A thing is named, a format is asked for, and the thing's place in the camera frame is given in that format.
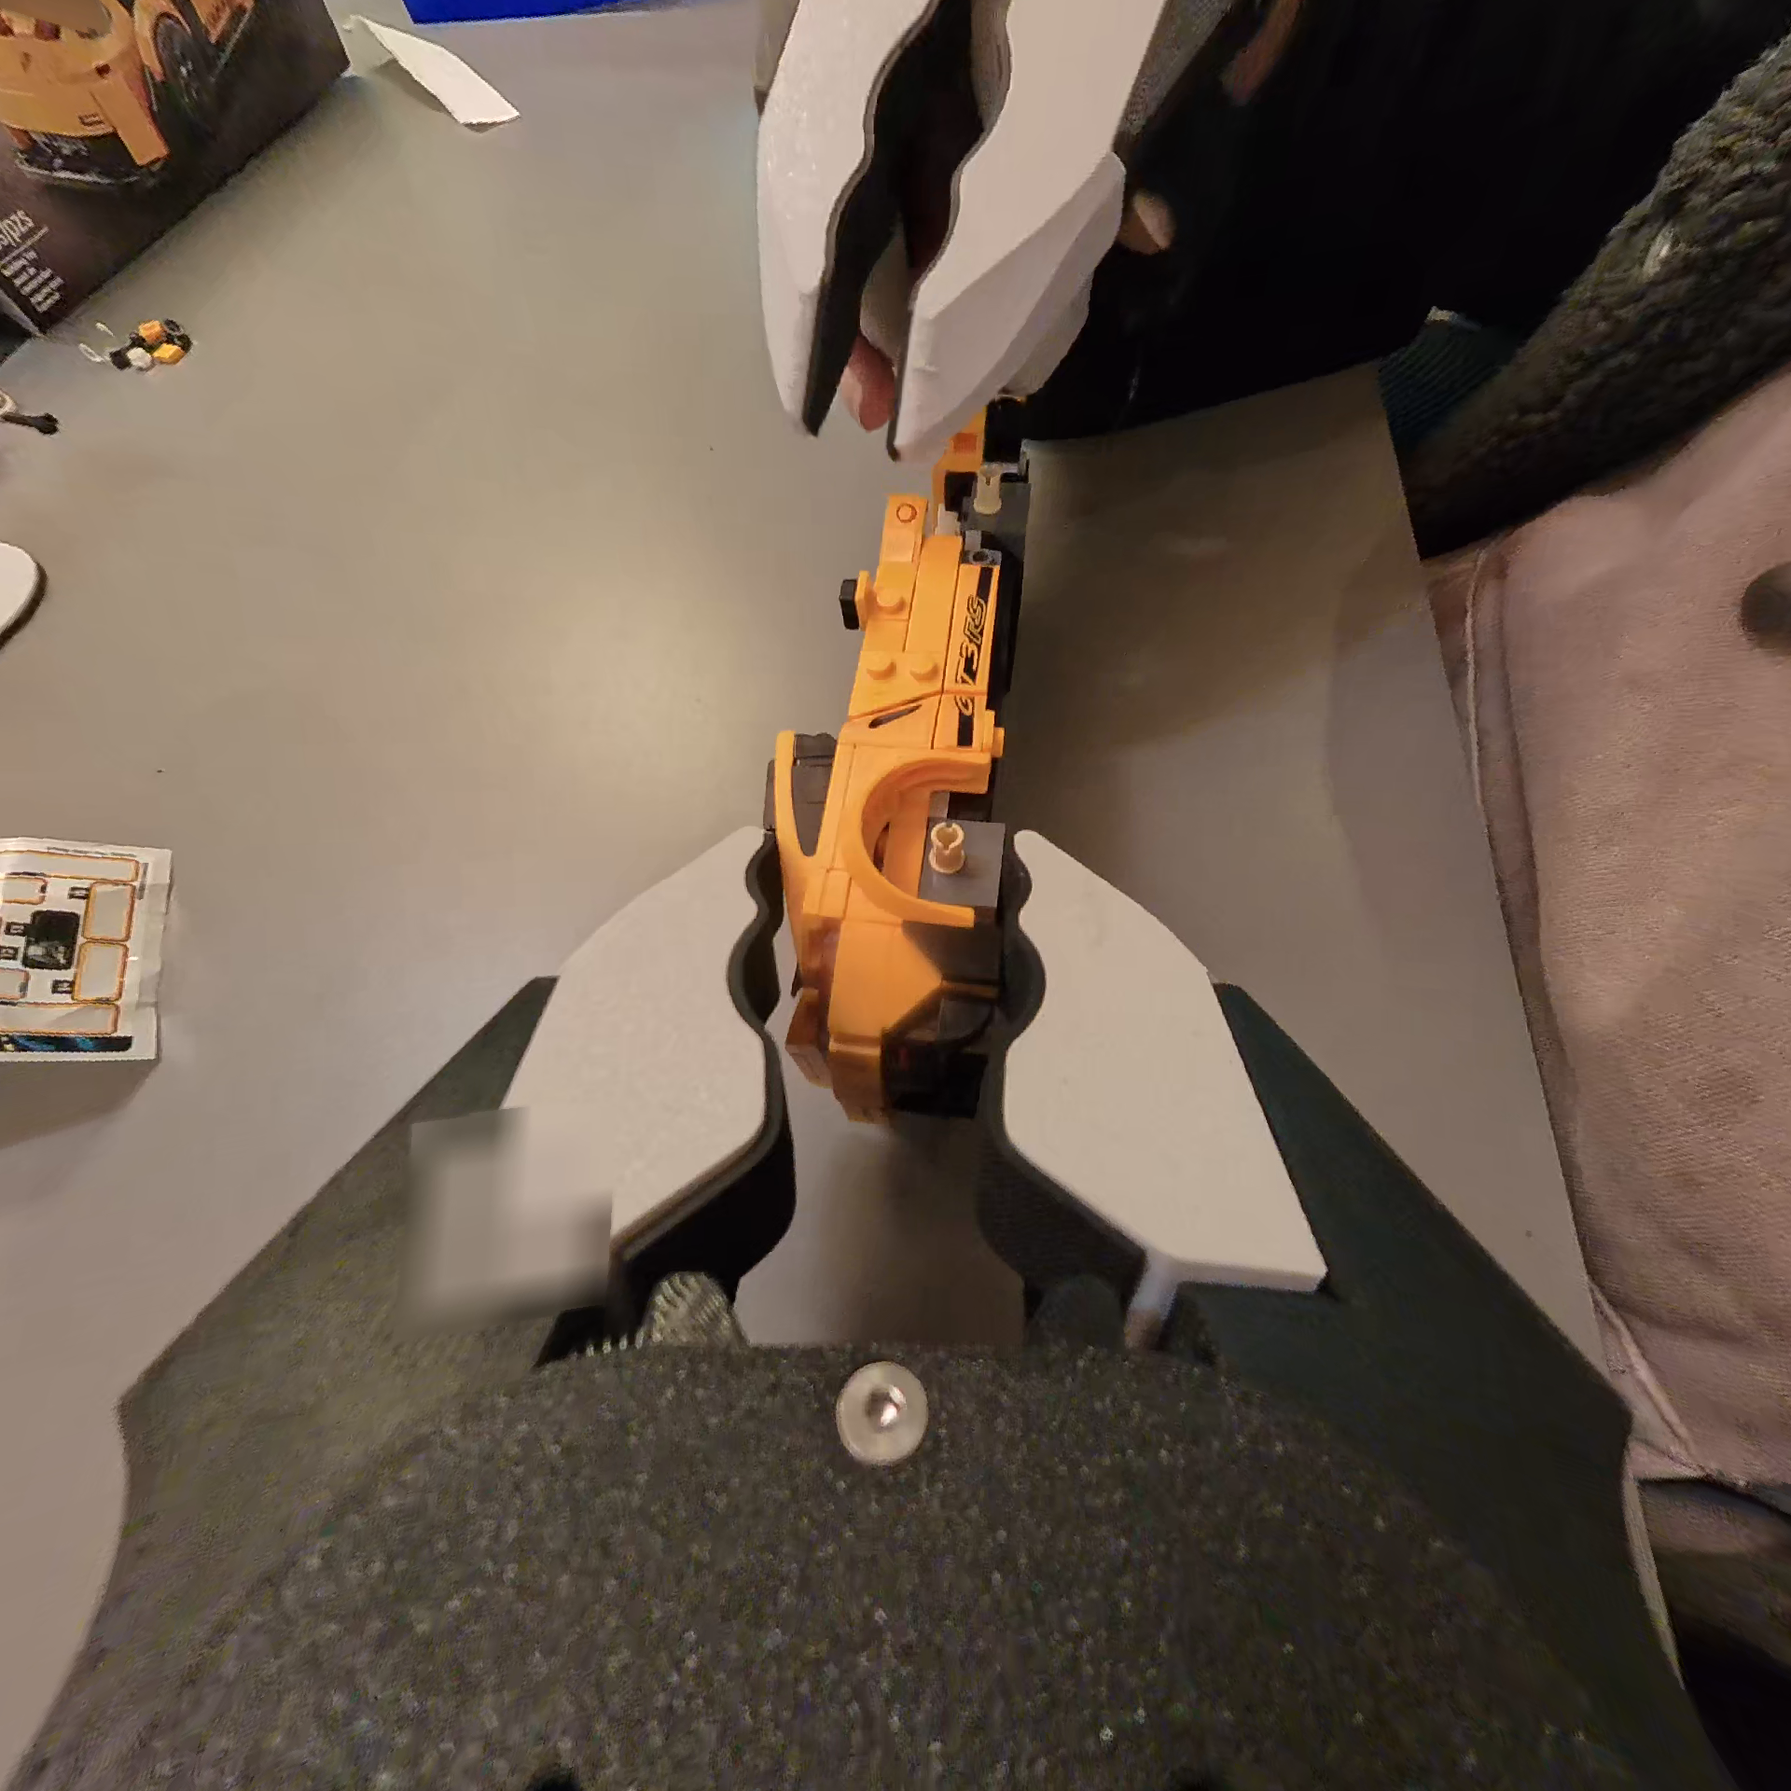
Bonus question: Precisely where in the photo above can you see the black trousers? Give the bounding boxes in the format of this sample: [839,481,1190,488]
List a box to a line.
[1629,1478,1791,1791]

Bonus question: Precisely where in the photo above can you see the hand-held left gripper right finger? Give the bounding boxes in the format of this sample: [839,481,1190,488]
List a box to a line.
[978,831,1329,1348]

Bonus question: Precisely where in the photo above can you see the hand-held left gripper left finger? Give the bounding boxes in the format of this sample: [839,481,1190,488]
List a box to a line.
[502,829,798,1300]

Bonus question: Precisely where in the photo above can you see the yellow lego car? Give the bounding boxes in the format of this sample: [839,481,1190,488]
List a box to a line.
[762,399,1036,1129]

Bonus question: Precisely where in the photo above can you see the lego set box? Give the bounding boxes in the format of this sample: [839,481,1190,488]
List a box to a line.
[0,0,353,340]

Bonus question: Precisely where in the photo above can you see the white paper bag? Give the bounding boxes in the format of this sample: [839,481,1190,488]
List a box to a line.
[327,13,523,130]

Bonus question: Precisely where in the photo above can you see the white sticker sheet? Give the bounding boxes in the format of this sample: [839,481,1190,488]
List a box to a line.
[0,837,172,1063]

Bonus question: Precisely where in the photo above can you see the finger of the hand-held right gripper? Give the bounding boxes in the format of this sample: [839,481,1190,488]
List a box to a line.
[756,0,975,437]
[885,0,1177,465]

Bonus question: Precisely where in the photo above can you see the person's right hand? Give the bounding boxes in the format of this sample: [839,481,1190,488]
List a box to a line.
[839,187,1177,436]

